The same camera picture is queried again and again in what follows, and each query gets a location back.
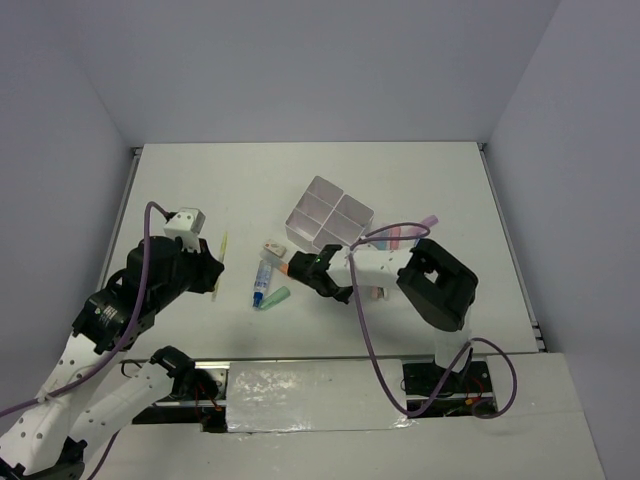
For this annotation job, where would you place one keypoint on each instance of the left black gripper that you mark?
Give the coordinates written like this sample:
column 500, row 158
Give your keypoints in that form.
column 209, row 265

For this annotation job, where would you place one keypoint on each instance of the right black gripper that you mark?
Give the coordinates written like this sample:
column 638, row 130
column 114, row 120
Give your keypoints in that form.
column 344, row 296

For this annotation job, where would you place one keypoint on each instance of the blue white glue tube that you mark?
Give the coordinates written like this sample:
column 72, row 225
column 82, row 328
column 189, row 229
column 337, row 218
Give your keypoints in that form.
column 261, row 283

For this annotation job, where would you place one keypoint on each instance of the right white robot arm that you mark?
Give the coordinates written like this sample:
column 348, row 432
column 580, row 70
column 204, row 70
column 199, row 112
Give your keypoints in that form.
column 439, row 287

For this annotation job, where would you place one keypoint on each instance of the orange highlighter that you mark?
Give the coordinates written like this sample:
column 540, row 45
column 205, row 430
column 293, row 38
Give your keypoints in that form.
column 276, row 262

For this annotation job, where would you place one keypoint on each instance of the white eraser with sleeve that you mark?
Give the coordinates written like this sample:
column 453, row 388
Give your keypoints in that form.
column 275, row 248

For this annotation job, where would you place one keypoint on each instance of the green highlighter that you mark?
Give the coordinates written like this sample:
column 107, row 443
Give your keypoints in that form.
column 278, row 296

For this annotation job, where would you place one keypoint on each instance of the white compartment organizer box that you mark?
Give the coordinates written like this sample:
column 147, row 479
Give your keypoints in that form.
column 326, row 214

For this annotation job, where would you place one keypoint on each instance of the pink small stapler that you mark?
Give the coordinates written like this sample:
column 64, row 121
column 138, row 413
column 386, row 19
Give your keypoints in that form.
column 379, row 293

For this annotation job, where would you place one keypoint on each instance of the light blue highlighter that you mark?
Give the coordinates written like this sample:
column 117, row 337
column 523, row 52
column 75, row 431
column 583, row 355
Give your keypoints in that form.
column 379, row 240

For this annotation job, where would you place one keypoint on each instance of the pink highlighter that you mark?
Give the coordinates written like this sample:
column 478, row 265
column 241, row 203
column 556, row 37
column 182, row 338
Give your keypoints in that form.
column 393, row 242

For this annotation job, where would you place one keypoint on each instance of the purple highlighter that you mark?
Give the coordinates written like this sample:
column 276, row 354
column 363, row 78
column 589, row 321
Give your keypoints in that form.
column 430, row 221

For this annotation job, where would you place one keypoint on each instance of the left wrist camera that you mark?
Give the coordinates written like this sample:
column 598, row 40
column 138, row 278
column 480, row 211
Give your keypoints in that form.
column 185, row 225

